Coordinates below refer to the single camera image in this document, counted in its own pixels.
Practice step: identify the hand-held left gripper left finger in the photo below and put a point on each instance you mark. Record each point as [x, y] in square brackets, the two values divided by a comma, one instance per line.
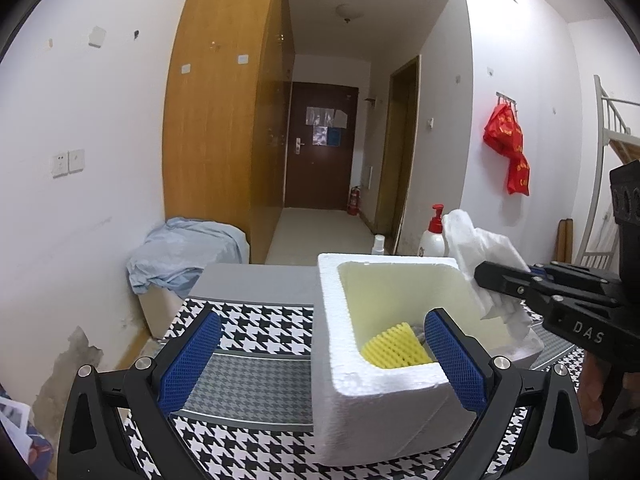
[192, 355]

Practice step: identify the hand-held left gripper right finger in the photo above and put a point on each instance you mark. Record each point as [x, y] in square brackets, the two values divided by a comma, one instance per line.
[455, 360]

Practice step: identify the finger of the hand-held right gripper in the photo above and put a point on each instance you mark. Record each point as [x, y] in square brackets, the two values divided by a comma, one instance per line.
[575, 274]
[505, 280]

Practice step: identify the white tissue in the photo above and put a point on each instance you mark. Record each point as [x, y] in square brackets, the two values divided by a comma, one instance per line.
[480, 245]

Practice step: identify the grey sock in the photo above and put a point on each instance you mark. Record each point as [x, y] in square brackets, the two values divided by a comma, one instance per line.
[418, 336]

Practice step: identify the yellow foam net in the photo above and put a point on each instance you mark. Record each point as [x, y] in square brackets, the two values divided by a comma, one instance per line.
[395, 347]

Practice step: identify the white foam box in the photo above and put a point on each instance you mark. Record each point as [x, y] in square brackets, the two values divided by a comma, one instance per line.
[335, 360]

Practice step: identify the person's right hand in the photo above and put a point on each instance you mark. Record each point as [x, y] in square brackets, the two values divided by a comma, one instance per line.
[592, 377]

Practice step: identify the houndstooth blanket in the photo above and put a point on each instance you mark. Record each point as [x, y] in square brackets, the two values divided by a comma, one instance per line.
[260, 320]

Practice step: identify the white pump bottle red cap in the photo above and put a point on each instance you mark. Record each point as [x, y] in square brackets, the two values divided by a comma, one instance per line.
[431, 242]

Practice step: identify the light blue cloth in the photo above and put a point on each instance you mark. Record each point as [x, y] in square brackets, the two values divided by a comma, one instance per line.
[185, 250]

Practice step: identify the red plastic bags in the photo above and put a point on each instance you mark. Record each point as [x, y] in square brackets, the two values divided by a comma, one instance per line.
[507, 145]

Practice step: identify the white metal bed ladder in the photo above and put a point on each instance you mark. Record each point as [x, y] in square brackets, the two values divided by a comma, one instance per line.
[605, 125]

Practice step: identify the wooden side door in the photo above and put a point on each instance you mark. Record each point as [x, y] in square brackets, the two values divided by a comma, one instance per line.
[395, 160]

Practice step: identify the red fire extinguisher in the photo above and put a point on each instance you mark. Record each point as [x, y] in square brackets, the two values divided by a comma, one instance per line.
[354, 202]

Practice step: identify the printed papers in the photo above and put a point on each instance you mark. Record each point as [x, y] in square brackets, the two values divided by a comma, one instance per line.
[20, 435]

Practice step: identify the dark brown door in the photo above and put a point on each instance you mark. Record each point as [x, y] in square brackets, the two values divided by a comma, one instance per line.
[320, 175]

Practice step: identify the papers on door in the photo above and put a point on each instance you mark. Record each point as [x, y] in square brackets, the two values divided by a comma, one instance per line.
[325, 120]

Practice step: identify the wooden wardrobe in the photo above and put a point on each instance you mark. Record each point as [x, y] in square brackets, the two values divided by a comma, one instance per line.
[215, 110]

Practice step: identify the ceiling light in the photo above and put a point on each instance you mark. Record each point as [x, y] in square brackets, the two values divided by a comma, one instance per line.
[345, 12]

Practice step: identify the wall hook rack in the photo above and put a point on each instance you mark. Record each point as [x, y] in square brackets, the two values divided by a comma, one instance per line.
[507, 97]

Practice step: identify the white wall light switch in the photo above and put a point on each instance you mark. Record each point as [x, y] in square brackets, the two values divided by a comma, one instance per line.
[76, 161]

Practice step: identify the white wall socket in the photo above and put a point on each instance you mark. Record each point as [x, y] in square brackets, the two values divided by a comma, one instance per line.
[60, 165]

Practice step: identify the white wall plate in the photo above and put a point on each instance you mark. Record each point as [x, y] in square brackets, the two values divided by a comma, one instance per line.
[97, 36]

